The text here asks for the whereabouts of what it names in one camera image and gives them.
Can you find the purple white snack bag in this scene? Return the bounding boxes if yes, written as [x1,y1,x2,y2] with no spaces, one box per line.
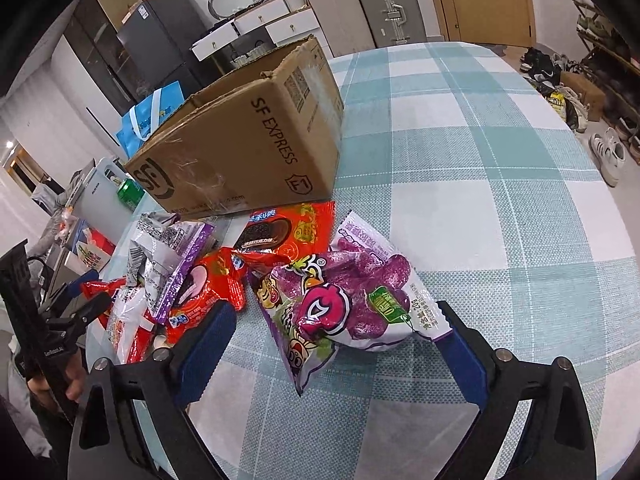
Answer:
[125,211,214,324]

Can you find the red snack pack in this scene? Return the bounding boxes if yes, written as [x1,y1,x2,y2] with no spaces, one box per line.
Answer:
[165,247,291,346]

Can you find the purple sweet potato snack bag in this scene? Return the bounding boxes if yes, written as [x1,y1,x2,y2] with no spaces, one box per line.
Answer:
[242,212,452,393]

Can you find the orange chocolate pie snack pack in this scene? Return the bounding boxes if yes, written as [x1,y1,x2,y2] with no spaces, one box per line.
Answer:
[233,200,335,261]

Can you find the red white snack bag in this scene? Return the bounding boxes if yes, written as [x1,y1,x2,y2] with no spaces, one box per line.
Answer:
[80,278,155,364]

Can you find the left hand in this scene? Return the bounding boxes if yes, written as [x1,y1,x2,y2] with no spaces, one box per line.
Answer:
[27,350,87,413]

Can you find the green soda can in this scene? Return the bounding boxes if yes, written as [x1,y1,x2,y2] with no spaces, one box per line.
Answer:
[117,178,145,211]

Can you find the blue Doraemon tote bag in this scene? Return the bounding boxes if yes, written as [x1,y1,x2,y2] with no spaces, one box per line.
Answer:
[116,81,184,158]

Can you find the plaid teal tablecloth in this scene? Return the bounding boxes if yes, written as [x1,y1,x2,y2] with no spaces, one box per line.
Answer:
[190,42,639,479]

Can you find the white sneaker on floor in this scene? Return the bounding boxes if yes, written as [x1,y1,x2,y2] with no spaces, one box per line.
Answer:
[589,128,626,188]

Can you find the SF Express cardboard box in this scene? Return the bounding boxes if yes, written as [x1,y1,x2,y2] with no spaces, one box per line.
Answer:
[126,36,344,220]

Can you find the black refrigerator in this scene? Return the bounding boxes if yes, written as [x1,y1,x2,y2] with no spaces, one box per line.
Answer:
[117,0,219,98]

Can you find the small cardboard box on floor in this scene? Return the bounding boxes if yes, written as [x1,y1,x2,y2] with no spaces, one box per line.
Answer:
[561,72,605,122]

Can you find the wooden shoe rack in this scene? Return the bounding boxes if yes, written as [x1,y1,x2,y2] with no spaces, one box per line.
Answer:
[572,0,639,162]

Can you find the white drawer desk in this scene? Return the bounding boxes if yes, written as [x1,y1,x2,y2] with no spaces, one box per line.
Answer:
[191,0,333,62]

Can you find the beige suitcase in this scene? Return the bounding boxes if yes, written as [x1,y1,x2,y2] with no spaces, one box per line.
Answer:
[309,0,375,56]

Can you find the wooden door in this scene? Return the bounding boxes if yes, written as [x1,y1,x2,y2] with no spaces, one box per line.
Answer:
[433,0,536,48]

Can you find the grey aluminium suitcase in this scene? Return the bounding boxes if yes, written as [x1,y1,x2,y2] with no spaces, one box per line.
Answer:
[360,0,427,48]

